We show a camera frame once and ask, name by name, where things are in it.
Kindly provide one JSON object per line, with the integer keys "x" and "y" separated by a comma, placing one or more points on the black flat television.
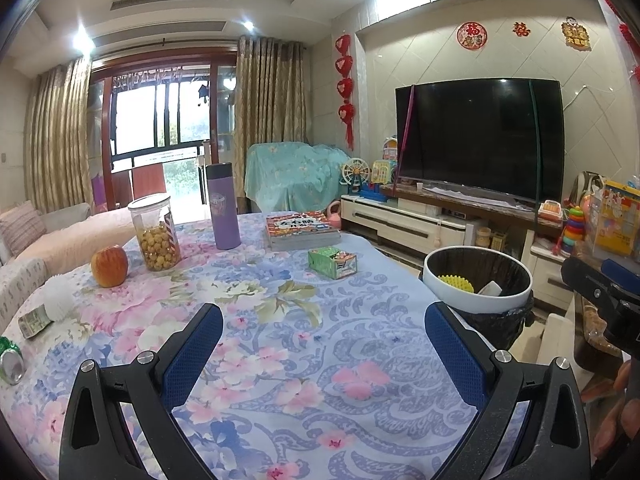
{"x": 475, "y": 135}

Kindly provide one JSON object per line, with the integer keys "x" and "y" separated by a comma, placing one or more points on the colourful toy house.
{"x": 381, "y": 172}

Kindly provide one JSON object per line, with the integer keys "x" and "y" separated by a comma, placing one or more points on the white and red carton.
{"x": 490, "y": 288}

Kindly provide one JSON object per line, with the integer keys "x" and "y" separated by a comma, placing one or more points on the pink striped pillow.
{"x": 22, "y": 227}

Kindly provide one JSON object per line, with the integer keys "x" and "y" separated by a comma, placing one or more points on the yellow spiky cup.
{"x": 456, "y": 283}

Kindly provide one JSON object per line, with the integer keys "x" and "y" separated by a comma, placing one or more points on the wooden framed balcony door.
{"x": 107, "y": 110}

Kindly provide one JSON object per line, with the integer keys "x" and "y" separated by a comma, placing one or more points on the floral tablecloth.
{"x": 300, "y": 335}

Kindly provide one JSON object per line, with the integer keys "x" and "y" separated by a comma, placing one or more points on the white television stand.
{"x": 400, "y": 225}

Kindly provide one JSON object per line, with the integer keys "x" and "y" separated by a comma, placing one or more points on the pink stick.
{"x": 406, "y": 135}

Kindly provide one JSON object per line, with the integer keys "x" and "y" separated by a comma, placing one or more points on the red heart hanging decoration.
{"x": 345, "y": 67}

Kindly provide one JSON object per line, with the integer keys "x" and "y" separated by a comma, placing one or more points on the round red wall sticker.
{"x": 471, "y": 36}

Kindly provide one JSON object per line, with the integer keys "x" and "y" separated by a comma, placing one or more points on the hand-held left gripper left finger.
{"x": 195, "y": 352}

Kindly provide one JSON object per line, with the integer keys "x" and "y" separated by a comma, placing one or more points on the red apple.
{"x": 109, "y": 266}

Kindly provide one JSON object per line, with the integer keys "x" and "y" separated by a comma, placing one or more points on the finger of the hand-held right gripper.
{"x": 622, "y": 277}
{"x": 592, "y": 290}

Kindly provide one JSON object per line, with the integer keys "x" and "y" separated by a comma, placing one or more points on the toy ferris wheel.
{"x": 355, "y": 175}

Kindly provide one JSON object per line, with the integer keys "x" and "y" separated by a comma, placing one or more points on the white spiky ball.
{"x": 59, "y": 297}

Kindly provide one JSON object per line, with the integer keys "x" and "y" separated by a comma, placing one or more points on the crumpled green and white carton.
{"x": 35, "y": 322}

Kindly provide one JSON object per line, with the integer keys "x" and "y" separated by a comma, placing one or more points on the purple thermos bottle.
{"x": 223, "y": 210}

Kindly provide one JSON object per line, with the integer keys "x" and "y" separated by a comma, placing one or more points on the white round trash bin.
{"x": 480, "y": 305}

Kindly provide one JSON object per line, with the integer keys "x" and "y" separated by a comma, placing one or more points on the small toy cash register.
{"x": 550, "y": 212}

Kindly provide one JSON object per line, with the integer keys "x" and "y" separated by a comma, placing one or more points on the ceiling air vent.
{"x": 160, "y": 33}
{"x": 170, "y": 0}

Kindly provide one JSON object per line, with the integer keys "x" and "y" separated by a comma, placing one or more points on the gold curtain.
{"x": 57, "y": 135}
{"x": 270, "y": 90}

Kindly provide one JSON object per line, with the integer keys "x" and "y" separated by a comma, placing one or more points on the red character wall sticker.
{"x": 521, "y": 30}

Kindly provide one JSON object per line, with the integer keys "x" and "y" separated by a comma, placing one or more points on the teal floral cover cloth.
{"x": 295, "y": 175}

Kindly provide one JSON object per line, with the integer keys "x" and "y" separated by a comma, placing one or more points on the sofa with pink covers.
{"x": 65, "y": 245}

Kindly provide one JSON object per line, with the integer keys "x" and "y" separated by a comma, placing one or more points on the person's right hand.
{"x": 627, "y": 410}

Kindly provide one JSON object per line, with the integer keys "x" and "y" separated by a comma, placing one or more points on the blue toy base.
{"x": 377, "y": 192}

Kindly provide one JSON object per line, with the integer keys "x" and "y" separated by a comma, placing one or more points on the gold figure wall sticker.
{"x": 575, "y": 34}

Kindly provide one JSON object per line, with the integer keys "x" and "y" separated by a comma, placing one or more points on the colourful picture book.
{"x": 302, "y": 230}

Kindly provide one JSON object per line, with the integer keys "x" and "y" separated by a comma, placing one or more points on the clear popcorn jar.
{"x": 155, "y": 240}

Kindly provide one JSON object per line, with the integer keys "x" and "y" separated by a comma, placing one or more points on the yellow colourful toy box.
{"x": 612, "y": 220}

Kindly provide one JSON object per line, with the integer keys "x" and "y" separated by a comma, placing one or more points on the green drink carton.
{"x": 330, "y": 262}

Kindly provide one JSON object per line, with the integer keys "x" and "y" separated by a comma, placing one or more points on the red hanging wall decoration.
{"x": 627, "y": 35}

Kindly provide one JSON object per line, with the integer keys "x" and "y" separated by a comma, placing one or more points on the pink toy house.
{"x": 391, "y": 149}

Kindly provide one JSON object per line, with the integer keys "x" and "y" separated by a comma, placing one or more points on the crushed green drink can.
{"x": 11, "y": 362}

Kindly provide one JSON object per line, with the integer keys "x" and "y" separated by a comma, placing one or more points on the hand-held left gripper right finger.
{"x": 455, "y": 352}

